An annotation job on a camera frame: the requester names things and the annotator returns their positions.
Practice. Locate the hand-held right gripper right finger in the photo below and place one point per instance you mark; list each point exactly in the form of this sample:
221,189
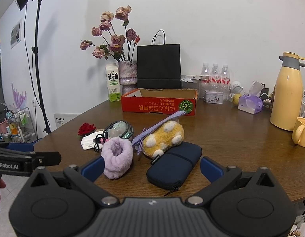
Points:
211,169

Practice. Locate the iridescent plastic bag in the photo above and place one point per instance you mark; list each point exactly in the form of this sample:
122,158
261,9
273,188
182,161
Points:
118,129

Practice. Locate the silver tin box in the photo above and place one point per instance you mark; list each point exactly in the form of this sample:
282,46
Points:
213,97

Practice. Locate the dried pink rose bouquet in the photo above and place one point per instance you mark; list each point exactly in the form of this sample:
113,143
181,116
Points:
118,40

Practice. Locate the clear plastic container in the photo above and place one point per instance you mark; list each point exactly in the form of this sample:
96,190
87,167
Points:
190,86

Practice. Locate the red fabric rose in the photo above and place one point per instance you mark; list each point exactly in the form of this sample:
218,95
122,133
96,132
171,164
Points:
86,129

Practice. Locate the white flat panel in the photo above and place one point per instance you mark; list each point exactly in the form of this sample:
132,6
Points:
66,119

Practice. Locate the yellow cup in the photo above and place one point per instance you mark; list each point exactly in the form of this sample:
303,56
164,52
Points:
304,128

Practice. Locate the yellow green pear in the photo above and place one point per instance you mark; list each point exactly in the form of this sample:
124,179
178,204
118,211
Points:
236,99

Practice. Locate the yellow thermos jug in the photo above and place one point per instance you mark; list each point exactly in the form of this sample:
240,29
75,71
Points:
287,91

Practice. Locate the orange cardboard box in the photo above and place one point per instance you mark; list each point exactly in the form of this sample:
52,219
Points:
155,107

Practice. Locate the small white fan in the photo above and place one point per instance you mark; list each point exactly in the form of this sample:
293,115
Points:
235,85

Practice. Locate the white flat carton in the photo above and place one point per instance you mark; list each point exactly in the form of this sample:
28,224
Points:
192,77

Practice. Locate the purple fluffy sock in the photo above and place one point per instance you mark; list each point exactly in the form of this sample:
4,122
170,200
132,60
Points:
118,163

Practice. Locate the crumpled white paper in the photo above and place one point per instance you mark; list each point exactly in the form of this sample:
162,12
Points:
300,224

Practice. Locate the yellow plush pouch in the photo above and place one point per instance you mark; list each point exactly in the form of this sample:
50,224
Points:
162,138

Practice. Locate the pink mottled vase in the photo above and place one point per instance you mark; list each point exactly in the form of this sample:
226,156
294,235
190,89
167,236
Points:
127,75

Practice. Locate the white green milk carton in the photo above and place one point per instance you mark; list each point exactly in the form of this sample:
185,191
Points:
113,84

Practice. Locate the black light stand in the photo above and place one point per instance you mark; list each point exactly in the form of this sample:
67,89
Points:
33,49

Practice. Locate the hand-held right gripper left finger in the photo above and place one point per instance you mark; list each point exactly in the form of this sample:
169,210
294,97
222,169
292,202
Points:
93,167

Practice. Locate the dark patterned box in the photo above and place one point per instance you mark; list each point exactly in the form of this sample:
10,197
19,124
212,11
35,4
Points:
268,105

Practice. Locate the black paper bag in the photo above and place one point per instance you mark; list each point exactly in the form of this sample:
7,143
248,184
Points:
158,66

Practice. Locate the person's left hand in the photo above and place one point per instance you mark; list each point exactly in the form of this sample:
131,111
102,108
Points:
0,184

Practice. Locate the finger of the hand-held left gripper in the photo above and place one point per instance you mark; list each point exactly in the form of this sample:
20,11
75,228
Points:
46,159
19,147

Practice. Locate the purple gift bag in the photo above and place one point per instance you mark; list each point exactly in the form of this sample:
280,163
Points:
251,103

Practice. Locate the wall poster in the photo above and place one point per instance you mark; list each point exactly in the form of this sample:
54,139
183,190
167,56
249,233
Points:
16,33

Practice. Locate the purple flower wall sticker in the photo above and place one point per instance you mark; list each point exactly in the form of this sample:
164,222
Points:
18,96

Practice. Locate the navy zipper pouch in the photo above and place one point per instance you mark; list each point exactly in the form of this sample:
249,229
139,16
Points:
172,165

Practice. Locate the white face mask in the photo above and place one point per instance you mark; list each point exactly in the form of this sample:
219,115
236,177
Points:
89,140

